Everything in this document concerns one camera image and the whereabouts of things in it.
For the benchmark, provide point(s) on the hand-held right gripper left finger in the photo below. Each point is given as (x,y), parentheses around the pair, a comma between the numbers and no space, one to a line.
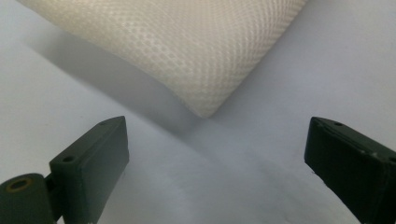
(93,161)

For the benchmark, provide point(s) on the light blue table mat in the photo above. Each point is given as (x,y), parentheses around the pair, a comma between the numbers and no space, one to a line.
(236,174)

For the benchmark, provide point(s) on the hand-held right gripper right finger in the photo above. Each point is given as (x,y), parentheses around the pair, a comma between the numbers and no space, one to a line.
(351,161)

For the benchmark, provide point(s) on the white towel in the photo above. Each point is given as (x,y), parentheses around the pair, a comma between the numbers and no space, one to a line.
(174,46)

